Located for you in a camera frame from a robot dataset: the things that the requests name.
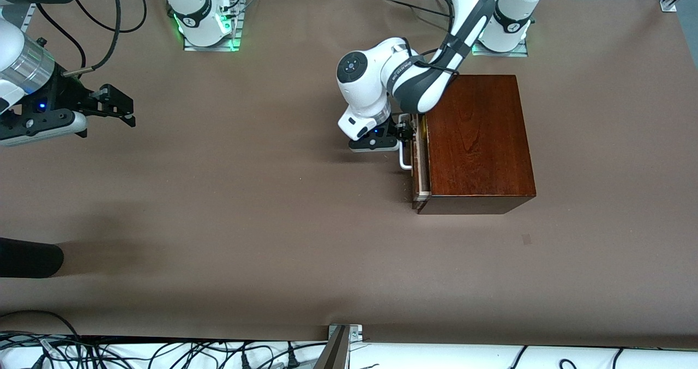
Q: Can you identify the brown paper table cover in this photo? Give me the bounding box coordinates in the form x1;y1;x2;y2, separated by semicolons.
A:
0;0;698;349

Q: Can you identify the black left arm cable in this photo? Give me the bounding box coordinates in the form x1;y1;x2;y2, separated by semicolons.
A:
406;38;460;76

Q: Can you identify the black looping arm cable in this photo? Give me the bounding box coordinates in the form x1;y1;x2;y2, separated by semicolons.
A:
74;0;148;34

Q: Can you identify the black cable with metal plug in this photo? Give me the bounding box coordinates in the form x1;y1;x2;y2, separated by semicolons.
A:
62;0;122;78

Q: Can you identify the dark brown wooden cabinet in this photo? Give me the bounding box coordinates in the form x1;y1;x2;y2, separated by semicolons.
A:
417;75;537;215

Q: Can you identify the metal bracket with pole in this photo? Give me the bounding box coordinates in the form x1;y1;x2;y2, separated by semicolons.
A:
314;324;364;369

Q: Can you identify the metal base plate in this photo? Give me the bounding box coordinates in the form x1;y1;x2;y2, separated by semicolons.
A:
183;0;244;52
470;1;529;58

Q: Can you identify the wooden drawer with white handle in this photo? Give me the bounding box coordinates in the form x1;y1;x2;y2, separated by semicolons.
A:
398;113;433;202

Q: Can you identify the aluminium side rail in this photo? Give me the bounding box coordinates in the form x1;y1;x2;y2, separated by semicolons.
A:
0;4;39;29

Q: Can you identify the black cylinder object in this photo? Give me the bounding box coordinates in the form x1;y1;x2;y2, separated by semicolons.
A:
0;238;64;279

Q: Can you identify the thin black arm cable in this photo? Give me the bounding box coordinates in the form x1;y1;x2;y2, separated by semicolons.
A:
34;1;88;71

